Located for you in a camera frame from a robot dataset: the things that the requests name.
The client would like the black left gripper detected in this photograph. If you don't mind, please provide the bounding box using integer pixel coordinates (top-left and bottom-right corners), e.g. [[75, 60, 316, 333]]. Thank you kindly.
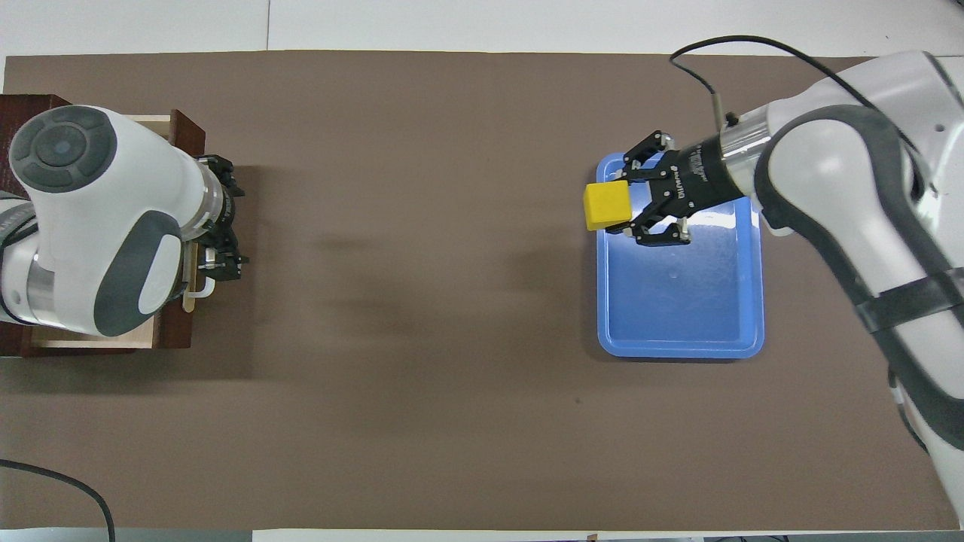
[[197, 154, 249, 283]]

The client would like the blue plastic tray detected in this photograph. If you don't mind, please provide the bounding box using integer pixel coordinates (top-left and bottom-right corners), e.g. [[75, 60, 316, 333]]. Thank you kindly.
[[596, 153, 765, 359]]

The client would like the white drawer handle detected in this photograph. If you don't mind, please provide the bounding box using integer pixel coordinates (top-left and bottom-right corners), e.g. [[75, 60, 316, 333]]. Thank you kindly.
[[185, 260, 215, 300]]

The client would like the brown table mat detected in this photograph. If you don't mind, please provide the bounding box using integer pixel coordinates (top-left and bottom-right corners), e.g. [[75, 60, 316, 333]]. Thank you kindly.
[[3, 50, 962, 531]]

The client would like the dark wooden drawer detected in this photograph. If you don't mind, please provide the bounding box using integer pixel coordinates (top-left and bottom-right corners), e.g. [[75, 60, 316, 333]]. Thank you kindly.
[[30, 109, 215, 352]]

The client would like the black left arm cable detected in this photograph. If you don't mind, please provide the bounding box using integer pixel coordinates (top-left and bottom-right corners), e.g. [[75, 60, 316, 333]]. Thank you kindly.
[[0, 459, 115, 542]]

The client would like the yellow cube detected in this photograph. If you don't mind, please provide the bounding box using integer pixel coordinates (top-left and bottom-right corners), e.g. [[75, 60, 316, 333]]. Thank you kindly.
[[584, 181, 633, 232]]

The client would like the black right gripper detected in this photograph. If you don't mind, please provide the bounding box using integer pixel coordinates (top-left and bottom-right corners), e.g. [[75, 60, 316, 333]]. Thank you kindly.
[[616, 130, 735, 248]]

